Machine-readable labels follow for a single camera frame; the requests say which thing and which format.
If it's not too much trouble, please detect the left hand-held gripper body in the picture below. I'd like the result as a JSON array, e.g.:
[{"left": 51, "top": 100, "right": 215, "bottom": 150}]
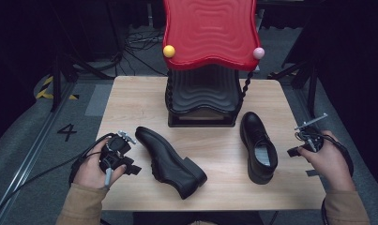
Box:
[{"left": 98, "top": 129, "right": 137, "bottom": 172}]

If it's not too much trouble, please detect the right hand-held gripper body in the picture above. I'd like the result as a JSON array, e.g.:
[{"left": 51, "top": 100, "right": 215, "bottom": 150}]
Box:
[{"left": 294, "top": 112, "right": 329, "bottom": 154}]

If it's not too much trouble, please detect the person's right hand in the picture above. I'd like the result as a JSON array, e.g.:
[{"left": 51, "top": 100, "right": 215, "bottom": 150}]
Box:
[{"left": 296, "top": 129, "right": 356, "bottom": 192}]

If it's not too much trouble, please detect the person's left hand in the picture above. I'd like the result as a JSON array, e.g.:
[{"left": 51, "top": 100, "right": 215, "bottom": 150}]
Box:
[{"left": 72, "top": 138, "right": 129, "bottom": 190}]

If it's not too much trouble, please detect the black leather shoe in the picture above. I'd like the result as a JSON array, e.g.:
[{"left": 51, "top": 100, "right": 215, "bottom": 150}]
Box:
[
  {"left": 134, "top": 126, "right": 208, "bottom": 201},
  {"left": 239, "top": 111, "right": 280, "bottom": 186}
]

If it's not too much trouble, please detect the black metal stand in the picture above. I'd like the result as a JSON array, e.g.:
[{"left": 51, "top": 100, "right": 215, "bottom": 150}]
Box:
[
  {"left": 50, "top": 51, "right": 116, "bottom": 113},
  {"left": 266, "top": 57, "right": 320, "bottom": 119}
]

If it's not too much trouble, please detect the person's dark clothing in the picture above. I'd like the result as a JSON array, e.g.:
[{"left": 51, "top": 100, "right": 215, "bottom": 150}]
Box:
[{"left": 132, "top": 211, "right": 266, "bottom": 225}]

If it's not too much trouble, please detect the yellow black floor tape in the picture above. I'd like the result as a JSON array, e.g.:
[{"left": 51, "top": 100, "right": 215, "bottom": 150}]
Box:
[{"left": 35, "top": 76, "right": 81, "bottom": 101}]

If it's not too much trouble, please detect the red and black shoe rack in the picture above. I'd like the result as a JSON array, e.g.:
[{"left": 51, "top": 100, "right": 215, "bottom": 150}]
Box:
[{"left": 162, "top": 0, "right": 266, "bottom": 128}]

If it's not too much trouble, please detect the grey cable plug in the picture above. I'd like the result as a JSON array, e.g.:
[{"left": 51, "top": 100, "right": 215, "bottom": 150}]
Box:
[{"left": 104, "top": 167, "right": 113, "bottom": 189}]

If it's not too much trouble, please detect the metal floor rail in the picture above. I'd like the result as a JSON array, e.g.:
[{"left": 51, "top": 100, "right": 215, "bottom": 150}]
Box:
[
  {"left": 294, "top": 87, "right": 378, "bottom": 207},
  {"left": 0, "top": 82, "right": 77, "bottom": 225}
]

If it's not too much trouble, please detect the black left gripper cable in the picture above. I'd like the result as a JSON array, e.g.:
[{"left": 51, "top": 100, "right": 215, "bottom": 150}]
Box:
[{"left": 0, "top": 132, "right": 115, "bottom": 219}]

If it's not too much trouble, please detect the bundle of black floor cables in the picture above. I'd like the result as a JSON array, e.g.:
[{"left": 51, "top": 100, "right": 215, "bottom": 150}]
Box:
[{"left": 114, "top": 26, "right": 170, "bottom": 78}]

